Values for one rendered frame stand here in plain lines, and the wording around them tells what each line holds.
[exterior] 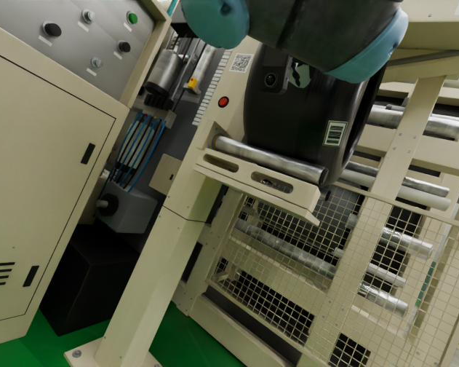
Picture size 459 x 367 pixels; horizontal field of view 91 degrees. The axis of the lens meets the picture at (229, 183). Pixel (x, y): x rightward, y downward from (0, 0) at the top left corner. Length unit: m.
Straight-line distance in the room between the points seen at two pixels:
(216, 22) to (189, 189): 0.62
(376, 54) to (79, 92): 0.77
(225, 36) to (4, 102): 0.64
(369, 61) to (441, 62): 1.05
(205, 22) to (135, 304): 0.87
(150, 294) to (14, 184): 0.52
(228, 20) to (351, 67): 0.14
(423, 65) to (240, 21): 1.11
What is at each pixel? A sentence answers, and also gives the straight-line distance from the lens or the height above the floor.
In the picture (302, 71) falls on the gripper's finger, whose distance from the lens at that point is 0.52.
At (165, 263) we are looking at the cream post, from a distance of 0.85.
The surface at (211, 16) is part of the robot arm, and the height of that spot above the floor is 0.92.
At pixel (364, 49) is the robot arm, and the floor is 0.95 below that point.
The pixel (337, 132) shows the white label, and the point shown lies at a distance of 0.58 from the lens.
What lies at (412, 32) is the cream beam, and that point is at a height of 1.64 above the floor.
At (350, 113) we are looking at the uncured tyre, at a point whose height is 1.05.
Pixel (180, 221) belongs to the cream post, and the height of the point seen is 0.60.
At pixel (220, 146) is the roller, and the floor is 0.89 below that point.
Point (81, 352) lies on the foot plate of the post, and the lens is 1.15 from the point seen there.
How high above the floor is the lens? 0.77
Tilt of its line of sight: 2 degrees up
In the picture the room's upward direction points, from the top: 24 degrees clockwise
